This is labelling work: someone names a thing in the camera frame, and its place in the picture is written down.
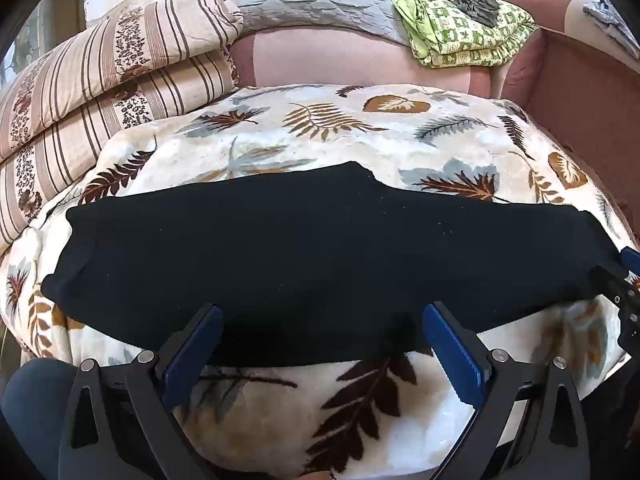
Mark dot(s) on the mirrored wooden wardrobe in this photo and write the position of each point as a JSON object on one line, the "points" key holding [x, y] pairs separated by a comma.
{"points": [[25, 50]]}

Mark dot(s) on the dark crumpled cloth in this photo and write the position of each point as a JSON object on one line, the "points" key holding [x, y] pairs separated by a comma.
{"points": [[465, 2]]}

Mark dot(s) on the black pants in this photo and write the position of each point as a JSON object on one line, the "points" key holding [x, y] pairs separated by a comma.
{"points": [[300, 260]]}

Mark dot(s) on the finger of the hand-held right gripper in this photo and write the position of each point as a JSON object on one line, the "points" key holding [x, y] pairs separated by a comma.
{"points": [[632, 260], [612, 285]]}

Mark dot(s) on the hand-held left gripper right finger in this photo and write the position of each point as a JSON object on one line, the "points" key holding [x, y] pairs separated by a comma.
{"points": [[450, 355]]}

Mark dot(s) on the leaf print fleece blanket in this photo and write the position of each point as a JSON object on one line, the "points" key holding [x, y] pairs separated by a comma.
{"points": [[350, 160]]}

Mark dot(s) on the grey quilted blanket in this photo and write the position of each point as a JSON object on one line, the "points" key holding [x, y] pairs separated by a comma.
{"points": [[310, 0]]}

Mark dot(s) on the pink sofa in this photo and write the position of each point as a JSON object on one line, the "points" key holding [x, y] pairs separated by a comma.
{"points": [[350, 60]]}

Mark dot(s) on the green patterned folded blanket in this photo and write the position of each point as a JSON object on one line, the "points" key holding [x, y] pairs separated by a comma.
{"points": [[450, 42]]}

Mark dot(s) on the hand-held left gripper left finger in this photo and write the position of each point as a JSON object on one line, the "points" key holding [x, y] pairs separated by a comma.
{"points": [[197, 350]]}

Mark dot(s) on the striped beige folded quilt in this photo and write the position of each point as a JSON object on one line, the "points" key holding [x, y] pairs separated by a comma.
{"points": [[100, 90]]}

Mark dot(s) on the person's leg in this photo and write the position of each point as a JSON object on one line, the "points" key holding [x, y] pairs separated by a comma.
{"points": [[35, 410]]}

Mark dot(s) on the grey crumpled cloth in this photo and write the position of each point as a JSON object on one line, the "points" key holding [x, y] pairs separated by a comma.
{"points": [[607, 17]]}

